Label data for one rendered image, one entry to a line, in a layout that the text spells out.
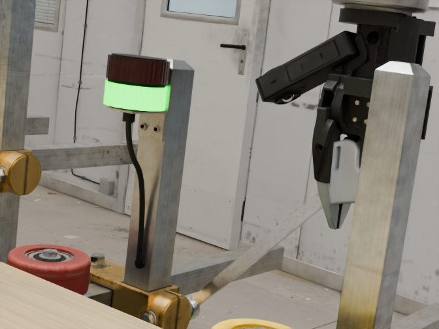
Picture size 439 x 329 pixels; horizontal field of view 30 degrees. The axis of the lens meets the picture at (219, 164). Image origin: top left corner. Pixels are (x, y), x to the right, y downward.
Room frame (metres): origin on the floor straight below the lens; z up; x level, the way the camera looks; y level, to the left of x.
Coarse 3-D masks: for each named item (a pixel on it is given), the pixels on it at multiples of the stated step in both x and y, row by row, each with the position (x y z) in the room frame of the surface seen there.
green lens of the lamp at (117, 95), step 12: (108, 84) 0.77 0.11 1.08; (120, 84) 0.76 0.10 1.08; (108, 96) 0.77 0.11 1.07; (120, 96) 0.76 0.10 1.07; (132, 96) 0.76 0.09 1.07; (144, 96) 0.76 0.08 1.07; (156, 96) 0.77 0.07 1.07; (132, 108) 0.76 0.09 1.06; (144, 108) 0.76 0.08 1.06; (156, 108) 0.77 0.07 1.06
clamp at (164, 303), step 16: (96, 272) 0.85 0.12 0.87; (112, 272) 0.85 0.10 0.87; (112, 288) 0.82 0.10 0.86; (128, 288) 0.81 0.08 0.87; (160, 288) 0.82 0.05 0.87; (176, 288) 0.83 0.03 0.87; (112, 304) 0.82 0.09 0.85; (128, 304) 0.81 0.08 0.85; (144, 304) 0.80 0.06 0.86; (160, 304) 0.79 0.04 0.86; (176, 304) 0.80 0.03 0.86; (144, 320) 0.79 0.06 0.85; (160, 320) 0.78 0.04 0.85; (176, 320) 0.80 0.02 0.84
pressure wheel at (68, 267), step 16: (16, 256) 0.75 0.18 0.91; (32, 256) 0.77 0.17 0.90; (48, 256) 0.76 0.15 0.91; (64, 256) 0.78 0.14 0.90; (80, 256) 0.78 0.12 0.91; (32, 272) 0.73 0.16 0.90; (48, 272) 0.73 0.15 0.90; (64, 272) 0.74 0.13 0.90; (80, 272) 0.75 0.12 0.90; (80, 288) 0.75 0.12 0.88
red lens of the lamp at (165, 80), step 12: (108, 60) 0.78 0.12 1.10; (120, 60) 0.76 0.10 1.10; (132, 60) 0.76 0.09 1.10; (144, 60) 0.76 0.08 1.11; (108, 72) 0.77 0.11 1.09; (120, 72) 0.76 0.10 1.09; (132, 72) 0.76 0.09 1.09; (144, 72) 0.76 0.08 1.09; (156, 72) 0.77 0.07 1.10; (168, 72) 0.78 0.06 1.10; (156, 84) 0.77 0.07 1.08
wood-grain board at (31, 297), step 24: (0, 264) 0.74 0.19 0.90; (0, 288) 0.68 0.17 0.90; (24, 288) 0.68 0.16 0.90; (48, 288) 0.69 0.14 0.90; (0, 312) 0.62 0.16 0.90; (24, 312) 0.63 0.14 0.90; (48, 312) 0.63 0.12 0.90; (72, 312) 0.64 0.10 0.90; (96, 312) 0.65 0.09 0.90; (120, 312) 0.65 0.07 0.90
